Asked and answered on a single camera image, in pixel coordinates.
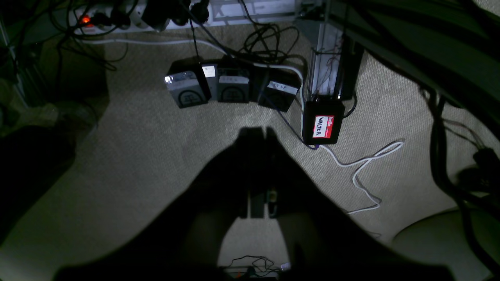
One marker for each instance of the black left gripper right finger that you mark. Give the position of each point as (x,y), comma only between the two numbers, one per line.
(325,244)

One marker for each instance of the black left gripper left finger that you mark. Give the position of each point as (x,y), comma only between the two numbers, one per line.
(184,240)

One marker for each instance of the black box with red label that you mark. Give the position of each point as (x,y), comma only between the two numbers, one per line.
(322,122)

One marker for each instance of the black power adapter right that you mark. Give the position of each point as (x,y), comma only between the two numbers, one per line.
(276,89)

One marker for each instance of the black power adapter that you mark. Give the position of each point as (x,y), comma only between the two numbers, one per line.
(276,89)
(186,83)
(233,82)

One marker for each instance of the black power adapter left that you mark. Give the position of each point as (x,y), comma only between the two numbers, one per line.
(186,83)

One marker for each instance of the black power adapter middle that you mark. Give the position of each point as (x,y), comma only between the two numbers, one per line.
(233,82)

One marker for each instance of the white power strip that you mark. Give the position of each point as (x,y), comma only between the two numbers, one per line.
(129,15)

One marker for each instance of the aluminium frame leg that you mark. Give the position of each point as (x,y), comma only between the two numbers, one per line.
(335,61)

